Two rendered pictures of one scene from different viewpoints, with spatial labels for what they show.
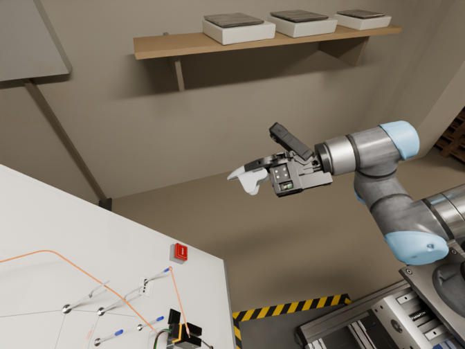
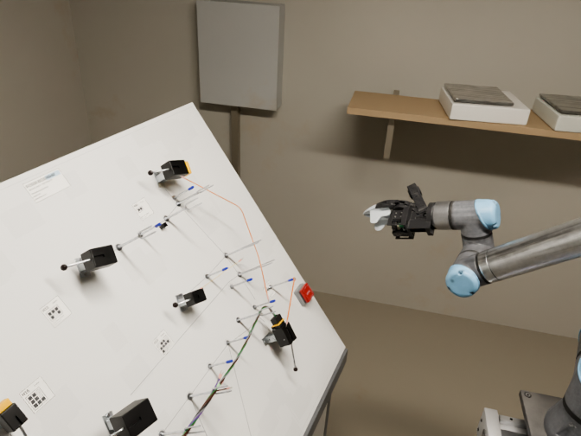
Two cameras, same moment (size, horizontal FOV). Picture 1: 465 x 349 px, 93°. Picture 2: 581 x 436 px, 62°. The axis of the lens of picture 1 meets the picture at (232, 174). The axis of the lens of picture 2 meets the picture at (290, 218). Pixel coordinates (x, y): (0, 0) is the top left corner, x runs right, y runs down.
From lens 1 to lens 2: 97 cm
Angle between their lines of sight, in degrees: 28
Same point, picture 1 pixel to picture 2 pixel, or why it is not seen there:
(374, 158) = (461, 217)
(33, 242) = (226, 209)
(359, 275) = not seen: outside the picture
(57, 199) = (244, 195)
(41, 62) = (257, 95)
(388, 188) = (471, 246)
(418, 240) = (456, 268)
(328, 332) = not seen: outside the picture
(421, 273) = (542, 402)
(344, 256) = not seen: outside the picture
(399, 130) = (483, 202)
